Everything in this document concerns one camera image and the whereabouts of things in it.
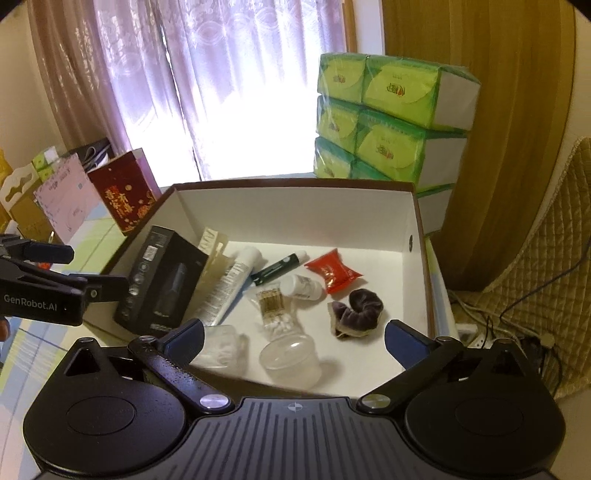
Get clear plastic ampoule tray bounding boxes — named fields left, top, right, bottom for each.
left=196, top=226, right=236, bottom=297

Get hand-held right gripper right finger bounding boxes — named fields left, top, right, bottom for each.
left=357, top=318, right=533, bottom=414

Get red snack packet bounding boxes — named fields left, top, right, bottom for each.
left=304, top=248, right=365, bottom=295

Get white power strip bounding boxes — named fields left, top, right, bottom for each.
left=455, top=322, right=484, bottom=348

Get sheer pink curtain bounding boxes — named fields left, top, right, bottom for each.
left=91, top=0, right=357, bottom=182

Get small white bottle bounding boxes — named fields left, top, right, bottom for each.
left=279, top=274, right=324, bottom=302

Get golden brown curtain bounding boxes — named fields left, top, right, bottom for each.
left=380, top=0, right=581, bottom=292

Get white paper bags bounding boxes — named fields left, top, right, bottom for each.
left=69, top=137, right=114, bottom=169

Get brown patterned curtain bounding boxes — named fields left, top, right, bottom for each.
left=25, top=0, right=136, bottom=156

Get bundle of cables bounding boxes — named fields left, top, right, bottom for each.
left=450, top=262, right=565, bottom=385

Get white carton with cutout handle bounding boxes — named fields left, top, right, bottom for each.
left=0, top=163, right=40, bottom=219

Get plain brown carton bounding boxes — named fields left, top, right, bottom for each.
left=8, top=193, right=52, bottom=241

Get black product box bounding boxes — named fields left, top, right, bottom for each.
left=113, top=224, right=210, bottom=336

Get desktop with checked tablecloth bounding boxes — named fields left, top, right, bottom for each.
left=0, top=215, right=461, bottom=408

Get clear bag of cotton pads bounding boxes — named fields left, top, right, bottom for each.
left=191, top=324, right=249, bottom=371

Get brown velvet scrunchie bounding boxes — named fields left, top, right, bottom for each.
left=327, top=288, right=387, bottom=343

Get stack of green tissue packs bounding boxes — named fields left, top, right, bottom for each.
left=312, top=52, right=482, bottom=237

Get red gift bag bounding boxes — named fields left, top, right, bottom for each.
left=86, top=148, right=163, bottom=237

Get brown cardboard box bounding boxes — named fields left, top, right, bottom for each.
left=82, top=180, right=440, bottom=398

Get green lip gel tube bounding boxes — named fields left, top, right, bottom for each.
left=249, top=250, right=308, bottom=285

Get small green tissue packs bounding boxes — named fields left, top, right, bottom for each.
left=31, top=147, right=65, bottom=182

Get cotton swab packet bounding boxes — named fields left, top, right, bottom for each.
left=251, top=288, right=302, bottom=339

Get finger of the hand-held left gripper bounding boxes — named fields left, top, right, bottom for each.
left=69, top=273, right=129, bottom=304
left=0, top=233, right=76, bottom=265

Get white tube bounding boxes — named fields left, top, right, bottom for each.
left=184, top=246, right=263, bottom=326

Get chair with quilted cover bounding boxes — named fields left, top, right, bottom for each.
left=456, top=137, right=591, bottom=400

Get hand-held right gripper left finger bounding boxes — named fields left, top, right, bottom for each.
left=59, top=318, right=234, bottom=414

